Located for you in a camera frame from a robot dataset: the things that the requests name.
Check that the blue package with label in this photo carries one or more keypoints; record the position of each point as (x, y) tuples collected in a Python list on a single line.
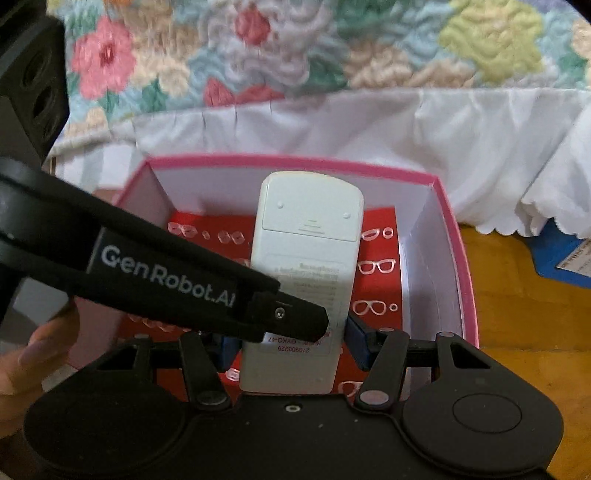
[(561, 257)]

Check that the floral quilted bedspread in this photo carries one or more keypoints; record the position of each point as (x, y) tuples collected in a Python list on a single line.
[(128, 58)]

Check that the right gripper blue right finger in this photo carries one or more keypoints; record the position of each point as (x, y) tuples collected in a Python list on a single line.
[(362, 341)]

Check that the pink cardboard box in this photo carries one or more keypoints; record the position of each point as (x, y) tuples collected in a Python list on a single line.
[(412, 271)]

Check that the person's left hand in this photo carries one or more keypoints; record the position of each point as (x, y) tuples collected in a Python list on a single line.
[(24, 370)]

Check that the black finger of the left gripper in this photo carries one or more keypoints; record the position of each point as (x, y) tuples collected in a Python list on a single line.
[(65, 238)]

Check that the white remote control back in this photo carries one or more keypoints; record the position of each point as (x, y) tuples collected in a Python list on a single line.
[(307, 236)]

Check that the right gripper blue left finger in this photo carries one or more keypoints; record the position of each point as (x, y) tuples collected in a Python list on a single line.
[(230, 348)]

